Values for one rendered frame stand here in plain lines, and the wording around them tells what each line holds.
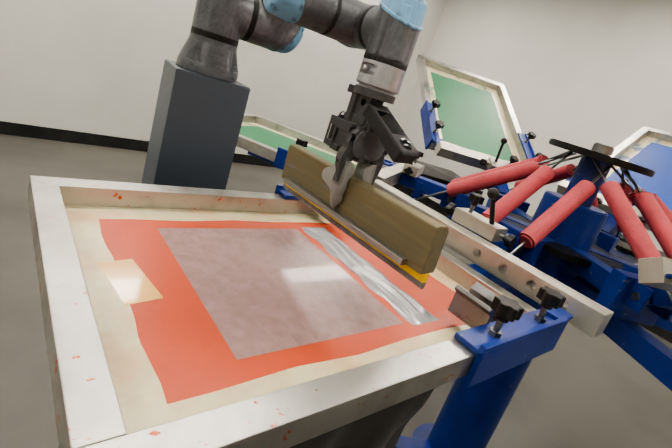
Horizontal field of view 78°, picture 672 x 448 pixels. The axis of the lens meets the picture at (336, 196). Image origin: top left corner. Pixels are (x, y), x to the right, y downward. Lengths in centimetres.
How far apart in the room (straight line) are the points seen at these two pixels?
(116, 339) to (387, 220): 39
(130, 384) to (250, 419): 13
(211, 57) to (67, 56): 334
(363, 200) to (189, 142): 54
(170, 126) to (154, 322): 60
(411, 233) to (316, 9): 38
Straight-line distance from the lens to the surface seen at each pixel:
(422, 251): 60
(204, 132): 108
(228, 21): 109
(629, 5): 540
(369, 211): 67
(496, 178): 148
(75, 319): 51
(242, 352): 54
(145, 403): 47
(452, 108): 237
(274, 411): 44
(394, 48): 69
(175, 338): 54
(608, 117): 509
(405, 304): 76
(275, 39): 114
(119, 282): 63
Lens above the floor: 129
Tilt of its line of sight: 15 degrees down
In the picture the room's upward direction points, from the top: 18 degrees clockwise
